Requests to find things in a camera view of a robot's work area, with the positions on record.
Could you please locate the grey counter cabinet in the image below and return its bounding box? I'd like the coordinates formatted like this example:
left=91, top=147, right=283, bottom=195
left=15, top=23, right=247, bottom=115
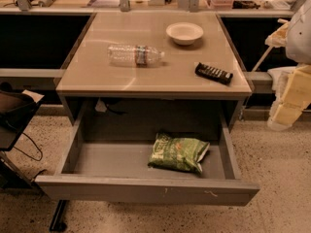
left=54, top=11, right=254, bottom=133

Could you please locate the black chair at left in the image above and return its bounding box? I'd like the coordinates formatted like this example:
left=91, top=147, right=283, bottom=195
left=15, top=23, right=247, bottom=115
left=0, top=83, right=44, bottom=189

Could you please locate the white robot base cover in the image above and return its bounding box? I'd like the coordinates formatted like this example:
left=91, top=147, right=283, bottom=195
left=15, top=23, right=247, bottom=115
left=267, top=66, right=295, bottom=91

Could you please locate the white stick handle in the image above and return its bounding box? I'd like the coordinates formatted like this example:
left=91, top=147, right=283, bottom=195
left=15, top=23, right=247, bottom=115
left=252, top=18, right=289, bottom=72

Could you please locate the black cable on floor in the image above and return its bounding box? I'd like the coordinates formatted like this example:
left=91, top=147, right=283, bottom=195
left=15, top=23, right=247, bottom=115
left=13, top=131, right=44, bottom=162

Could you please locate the white bowl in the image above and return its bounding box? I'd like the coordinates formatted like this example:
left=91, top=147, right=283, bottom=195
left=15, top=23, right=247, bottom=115
left=166, top=22, right=204, bottom=46

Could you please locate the clear plastic water bottle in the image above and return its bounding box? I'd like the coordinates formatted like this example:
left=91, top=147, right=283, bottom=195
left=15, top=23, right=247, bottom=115
left=107, top=44, right=165, bottom=67

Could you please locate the open grey drawer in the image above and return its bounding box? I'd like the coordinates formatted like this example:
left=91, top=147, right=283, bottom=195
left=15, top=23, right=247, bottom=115
left=36, top=100, right=259, bottom=206

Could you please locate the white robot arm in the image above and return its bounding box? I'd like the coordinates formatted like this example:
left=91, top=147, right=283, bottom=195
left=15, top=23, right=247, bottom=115
left=265, top=0, right=311, bottom=131

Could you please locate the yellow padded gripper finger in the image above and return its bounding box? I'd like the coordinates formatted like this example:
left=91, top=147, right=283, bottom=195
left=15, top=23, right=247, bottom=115
left=267, top=65, right=311, bottom=131

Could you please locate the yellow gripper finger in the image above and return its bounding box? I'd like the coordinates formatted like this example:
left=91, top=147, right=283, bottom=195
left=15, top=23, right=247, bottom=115
left=265, top=23, right=289, bottom=48

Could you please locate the green jalapeno chip bag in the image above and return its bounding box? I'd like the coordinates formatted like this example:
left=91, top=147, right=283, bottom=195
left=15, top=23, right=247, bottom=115
left=148, top=133, right=210, bottom=174

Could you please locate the black snack bar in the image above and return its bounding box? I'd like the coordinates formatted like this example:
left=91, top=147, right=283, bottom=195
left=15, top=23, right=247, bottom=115
left=194, top=63, right=233, bottom=85

